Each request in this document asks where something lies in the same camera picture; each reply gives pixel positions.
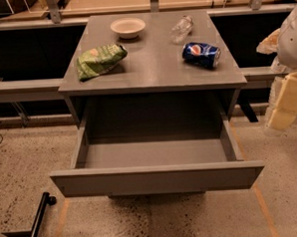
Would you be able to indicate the green chip bag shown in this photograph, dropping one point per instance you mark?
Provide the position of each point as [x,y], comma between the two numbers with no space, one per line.
[98,61]

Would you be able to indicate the white bowl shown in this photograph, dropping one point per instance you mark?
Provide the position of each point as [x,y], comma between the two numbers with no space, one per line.
[128,28]

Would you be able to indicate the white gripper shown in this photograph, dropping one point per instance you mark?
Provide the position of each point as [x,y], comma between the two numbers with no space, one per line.
[292,44]

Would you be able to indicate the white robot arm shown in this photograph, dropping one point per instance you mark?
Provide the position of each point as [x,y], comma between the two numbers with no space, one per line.
[287,45]

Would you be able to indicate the grey drawer cabinet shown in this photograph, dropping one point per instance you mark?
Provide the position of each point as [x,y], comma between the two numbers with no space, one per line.
[153,86]

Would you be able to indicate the blue Pepsi can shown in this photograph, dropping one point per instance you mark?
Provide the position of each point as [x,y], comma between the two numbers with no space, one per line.
[201,54]

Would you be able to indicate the clear plastic bottle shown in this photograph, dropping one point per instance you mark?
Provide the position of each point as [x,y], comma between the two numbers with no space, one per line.
[181,29]

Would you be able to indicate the black chair base leg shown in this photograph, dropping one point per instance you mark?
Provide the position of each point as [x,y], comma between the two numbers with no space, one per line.
[46,199]

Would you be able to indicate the grey top drawer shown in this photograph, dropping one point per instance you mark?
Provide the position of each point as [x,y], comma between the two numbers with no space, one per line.
[188,157]

